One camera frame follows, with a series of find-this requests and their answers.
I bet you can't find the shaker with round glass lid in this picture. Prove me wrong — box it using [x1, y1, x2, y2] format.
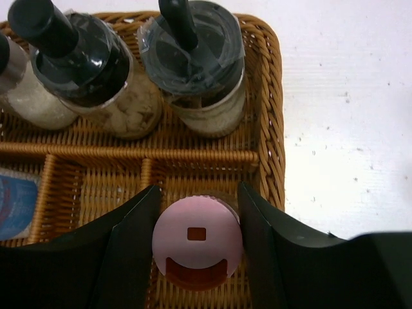
[1, 34, 77, 130]

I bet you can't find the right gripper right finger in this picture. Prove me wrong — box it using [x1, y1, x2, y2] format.
[238, 182, 411, 308]

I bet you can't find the brown wicker divided tray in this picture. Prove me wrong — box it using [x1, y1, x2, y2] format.
[0, 12, 286, 309]

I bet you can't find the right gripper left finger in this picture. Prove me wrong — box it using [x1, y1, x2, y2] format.
[1, 185, 161, 308]

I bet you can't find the blue-label jar silver lid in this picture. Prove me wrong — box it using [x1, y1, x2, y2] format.
[1, 167, 41, 241]

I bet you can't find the pink lid spice jar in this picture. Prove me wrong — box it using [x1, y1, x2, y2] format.
[152, 190, 243, 292]

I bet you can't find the shaker with black knob lid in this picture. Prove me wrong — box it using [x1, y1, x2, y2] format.
[8, 1, 162, 139]

